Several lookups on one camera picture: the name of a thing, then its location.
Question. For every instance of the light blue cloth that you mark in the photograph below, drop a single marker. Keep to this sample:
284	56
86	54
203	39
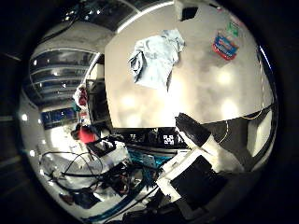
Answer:
155	60

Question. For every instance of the black and white tag marker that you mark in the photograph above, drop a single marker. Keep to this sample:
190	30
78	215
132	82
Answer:
168	139

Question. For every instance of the person in red shirt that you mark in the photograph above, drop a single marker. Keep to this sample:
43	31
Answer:
87	135

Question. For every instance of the black shelf rack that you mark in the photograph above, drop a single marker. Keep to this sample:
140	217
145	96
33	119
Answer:
98	102

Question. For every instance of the red and white bundle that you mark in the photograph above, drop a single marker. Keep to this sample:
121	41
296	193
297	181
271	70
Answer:
82	97

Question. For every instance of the blue lit screen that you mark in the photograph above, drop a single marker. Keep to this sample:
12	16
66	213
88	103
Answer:
58	117

